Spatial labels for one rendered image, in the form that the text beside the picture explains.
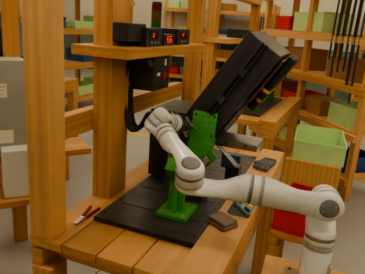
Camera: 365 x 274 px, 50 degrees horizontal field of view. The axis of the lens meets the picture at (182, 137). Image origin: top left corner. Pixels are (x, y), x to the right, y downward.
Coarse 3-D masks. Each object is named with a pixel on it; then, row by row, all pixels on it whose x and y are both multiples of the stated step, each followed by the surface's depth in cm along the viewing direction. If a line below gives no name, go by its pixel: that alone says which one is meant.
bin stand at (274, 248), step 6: (270, 228) 174; (270, 234) 172; (276, 234) 170; (282, 234) 170; (288, 234) 170; (270, 240) 172; (276, 240) 173; (282, 240) 201; (288, 240) 169; (294, 240) 168; (300, 240) 167; (270, 246) 173; (276, 246) 172; (282, 246) 202; (270, 252) 174; (276, 252) 173
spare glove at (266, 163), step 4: (256, 160) 224; (260, 160) 224; (264, 160) 224; (268, 160) 225; (272, 160) 225; (256, 164) 218; (260, 164) 218; (264, 164) 220; (268, 164) 219; (272, 164) 220; (256, 168) 215; (260, 168) 214; (264, 168) 214; (268, 168) 214
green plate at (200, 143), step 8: (200, 112) 176; (192, 120) 177; (200, 120) 176; (208, 120) 175; (216, 120) 174; (192, 128) 177; (200, 128) 176; (208, 128) 175; (192, 136) 177; (200, 136) 176; (208, 136) 175; (192, 144) 177; (200, 144) 176; (208, 144) 175; (200, 152) 176
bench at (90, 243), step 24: (144, 168) 212; (120, 192) 180; (72, 216) 156; (264, 216) 256; (48, 240) 138; (72, 240) 139; (96, 240) 140; (120, 240) 141; (144, 240) 143; (264, 240) 260; (48, 264) 145; (96, 264) 132; (120, 264) 128; (144, 264) 129; (168, 264) 130
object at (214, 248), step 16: (272, 176) 209; (224, 208) 168; (256, 208) 171; (240, 224) 155; (256, 224) 180; (208, 240) 142; (224, 240) 143; (240, 240) 144; (192, 256) 131; (208, 256) 132; (224, 256) 133; (240, 256) 151; (176, 272) 122; (192, 272) 123; (208, 272) 123; (224, 272) 125
